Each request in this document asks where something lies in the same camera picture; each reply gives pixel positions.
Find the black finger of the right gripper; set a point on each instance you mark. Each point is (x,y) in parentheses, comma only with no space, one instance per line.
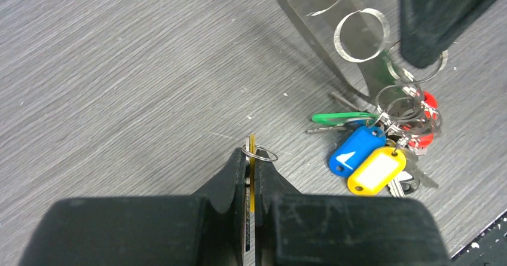
(429,27)

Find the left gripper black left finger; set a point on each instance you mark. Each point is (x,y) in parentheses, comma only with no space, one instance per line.
(202,228)

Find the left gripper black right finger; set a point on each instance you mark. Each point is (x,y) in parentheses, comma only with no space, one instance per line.
(292,228)

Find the yellow tagged key with ring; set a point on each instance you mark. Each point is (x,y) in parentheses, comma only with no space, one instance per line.
(249,149)

